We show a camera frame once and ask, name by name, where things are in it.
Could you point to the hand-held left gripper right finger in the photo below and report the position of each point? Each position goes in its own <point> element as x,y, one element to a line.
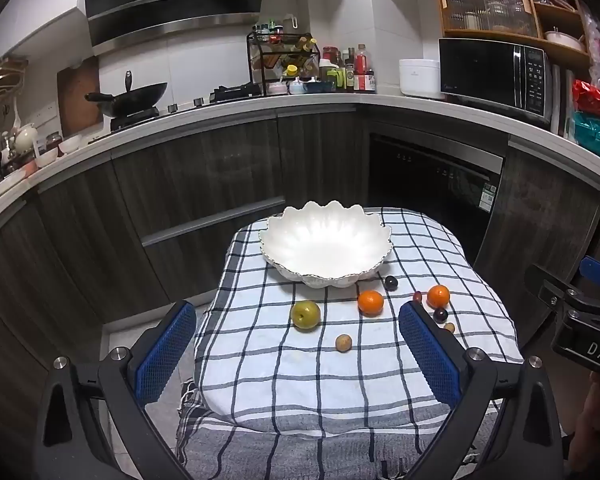
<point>430,355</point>

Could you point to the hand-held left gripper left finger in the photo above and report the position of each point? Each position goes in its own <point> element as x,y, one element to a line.
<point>165,355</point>

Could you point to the dark plum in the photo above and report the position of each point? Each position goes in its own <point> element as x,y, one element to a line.
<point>440,315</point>

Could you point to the orange mandarin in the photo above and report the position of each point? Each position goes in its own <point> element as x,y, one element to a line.
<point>370,303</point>
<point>438,296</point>

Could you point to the red grape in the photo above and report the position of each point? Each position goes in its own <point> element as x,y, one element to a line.
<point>417,296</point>

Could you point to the dark purple grape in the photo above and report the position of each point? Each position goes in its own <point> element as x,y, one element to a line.
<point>391,283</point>

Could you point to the green apple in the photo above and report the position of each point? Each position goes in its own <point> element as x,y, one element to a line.
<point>305,315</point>

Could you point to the white scalloped bowl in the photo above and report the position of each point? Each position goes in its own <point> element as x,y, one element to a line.
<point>325,245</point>

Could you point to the person's right hand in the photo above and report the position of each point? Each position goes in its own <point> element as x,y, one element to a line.
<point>597,425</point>

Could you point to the narrow dark wood cabinet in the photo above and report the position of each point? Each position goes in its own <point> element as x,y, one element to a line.
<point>540,220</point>

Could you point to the black white checkered cloth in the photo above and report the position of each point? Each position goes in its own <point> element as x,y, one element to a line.
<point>280,385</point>

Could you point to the teal plastic bag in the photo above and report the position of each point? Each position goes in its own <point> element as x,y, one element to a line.
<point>595,135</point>

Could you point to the black built-in dishwasher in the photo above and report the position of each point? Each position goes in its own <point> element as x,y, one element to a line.
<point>430,180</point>

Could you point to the red plastic bag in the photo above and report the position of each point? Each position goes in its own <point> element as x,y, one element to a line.
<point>592,97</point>

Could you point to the white upright trays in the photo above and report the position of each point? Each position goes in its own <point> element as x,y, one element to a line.
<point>560,100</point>

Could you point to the dark wood base cabinet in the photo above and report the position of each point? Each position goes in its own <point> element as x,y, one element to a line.
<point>180,170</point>

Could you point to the black microwave oven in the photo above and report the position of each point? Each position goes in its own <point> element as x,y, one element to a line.
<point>480,70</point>

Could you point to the small white bowl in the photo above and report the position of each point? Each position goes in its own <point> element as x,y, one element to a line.
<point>46,160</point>
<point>71,145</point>

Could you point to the clear plastic bags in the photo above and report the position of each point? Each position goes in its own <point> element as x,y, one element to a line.
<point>597,40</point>

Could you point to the white pot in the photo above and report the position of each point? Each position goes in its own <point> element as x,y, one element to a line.
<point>562,41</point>

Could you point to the small red jar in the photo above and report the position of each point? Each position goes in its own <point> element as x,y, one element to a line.
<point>54,142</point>

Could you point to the white rice cooker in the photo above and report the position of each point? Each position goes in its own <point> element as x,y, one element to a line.
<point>419,79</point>

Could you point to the white teapot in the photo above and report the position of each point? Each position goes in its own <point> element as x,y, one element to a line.
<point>25,137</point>

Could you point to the black wok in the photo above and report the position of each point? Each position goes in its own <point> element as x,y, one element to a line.
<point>135,97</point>

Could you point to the black gas stove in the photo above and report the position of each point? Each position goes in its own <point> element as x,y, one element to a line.
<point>230,94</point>

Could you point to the white kitchen countertop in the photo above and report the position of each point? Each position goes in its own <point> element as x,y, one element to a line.
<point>280,107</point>

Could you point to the brown wooden cutting board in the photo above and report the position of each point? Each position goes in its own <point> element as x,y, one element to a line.
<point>77,95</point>

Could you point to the red liquid bottle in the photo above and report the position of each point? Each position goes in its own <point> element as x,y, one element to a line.
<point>363,67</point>

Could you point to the green plastic container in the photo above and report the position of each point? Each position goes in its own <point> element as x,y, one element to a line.
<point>334,79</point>

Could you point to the dark sauce bottle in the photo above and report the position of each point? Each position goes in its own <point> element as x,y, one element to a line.
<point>349,72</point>

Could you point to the red lid jar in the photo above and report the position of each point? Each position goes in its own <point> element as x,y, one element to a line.
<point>329,54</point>

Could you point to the cluster of seasoning bottles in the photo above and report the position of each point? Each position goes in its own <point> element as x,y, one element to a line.
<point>285,57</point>

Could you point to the black steel range hood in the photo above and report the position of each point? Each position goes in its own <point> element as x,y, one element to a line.
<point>170,5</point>

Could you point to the white jug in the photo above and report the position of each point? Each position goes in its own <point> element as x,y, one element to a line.
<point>290,22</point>

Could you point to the wooden wall cabinet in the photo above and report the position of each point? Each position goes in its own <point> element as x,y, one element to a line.
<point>485,5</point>

